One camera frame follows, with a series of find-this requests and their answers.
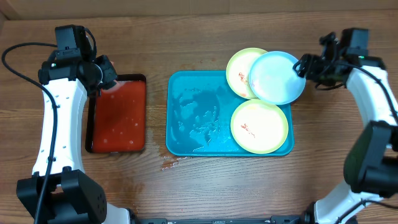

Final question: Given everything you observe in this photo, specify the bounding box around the black tray with red liquid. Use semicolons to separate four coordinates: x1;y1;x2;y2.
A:
85;73;147;154

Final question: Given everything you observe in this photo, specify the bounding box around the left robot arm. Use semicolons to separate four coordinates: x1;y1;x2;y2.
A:
16;55;134;223

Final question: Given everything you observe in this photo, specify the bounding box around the green plate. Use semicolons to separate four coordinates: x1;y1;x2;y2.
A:
226;48;267;100
230;100;289;154

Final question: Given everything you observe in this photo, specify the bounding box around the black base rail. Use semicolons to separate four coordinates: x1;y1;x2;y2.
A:
131;215;313;224

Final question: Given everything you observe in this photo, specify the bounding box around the light blue plate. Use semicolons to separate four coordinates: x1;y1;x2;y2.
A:
248;51;306;105

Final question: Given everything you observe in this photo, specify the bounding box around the red sponge with dark scourer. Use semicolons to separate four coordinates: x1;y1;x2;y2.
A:
101;80;120;93

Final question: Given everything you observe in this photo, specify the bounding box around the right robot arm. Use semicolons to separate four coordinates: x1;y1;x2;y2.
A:
293;28;397;223

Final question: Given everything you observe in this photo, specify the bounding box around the blue plastic tray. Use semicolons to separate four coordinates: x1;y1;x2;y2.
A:
165;70;294;157

